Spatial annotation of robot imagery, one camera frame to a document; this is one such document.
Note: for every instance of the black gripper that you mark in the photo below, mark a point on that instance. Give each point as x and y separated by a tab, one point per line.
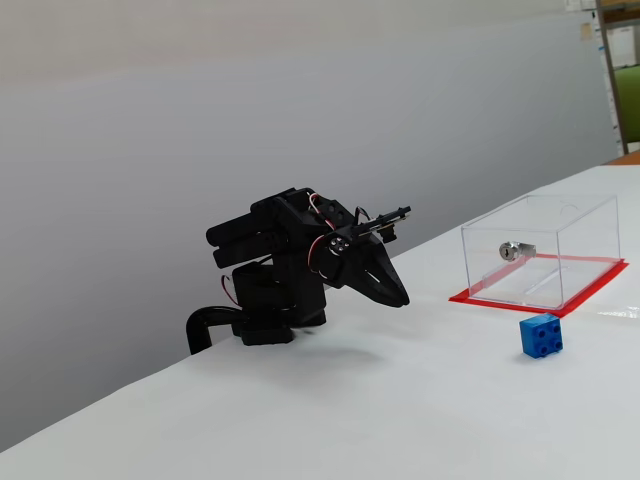
361	267

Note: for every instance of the blue lego brick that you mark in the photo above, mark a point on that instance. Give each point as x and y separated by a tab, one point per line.
540	337

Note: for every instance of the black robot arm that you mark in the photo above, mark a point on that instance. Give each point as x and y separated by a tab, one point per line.
290	280

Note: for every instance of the transparent plastic box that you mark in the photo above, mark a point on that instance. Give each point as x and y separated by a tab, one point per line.
575	235

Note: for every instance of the silver cylinder lock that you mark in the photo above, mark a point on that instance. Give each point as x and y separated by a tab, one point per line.
512	251

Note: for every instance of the black table clamp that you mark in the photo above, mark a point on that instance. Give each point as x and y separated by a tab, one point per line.
197	325

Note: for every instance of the wooden desk edge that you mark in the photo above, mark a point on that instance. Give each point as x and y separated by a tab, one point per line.
625	158

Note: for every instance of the green panel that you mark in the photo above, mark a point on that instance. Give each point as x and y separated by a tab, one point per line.
629	110

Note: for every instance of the small paper note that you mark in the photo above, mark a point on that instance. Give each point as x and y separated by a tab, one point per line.
586	31

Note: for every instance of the black wrist camera board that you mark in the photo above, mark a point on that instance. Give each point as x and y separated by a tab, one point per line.
390	219

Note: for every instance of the red tape frame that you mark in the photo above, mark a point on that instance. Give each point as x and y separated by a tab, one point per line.
595	290

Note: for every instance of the grey metal shelf post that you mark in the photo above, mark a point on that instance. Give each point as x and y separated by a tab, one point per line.
611	75

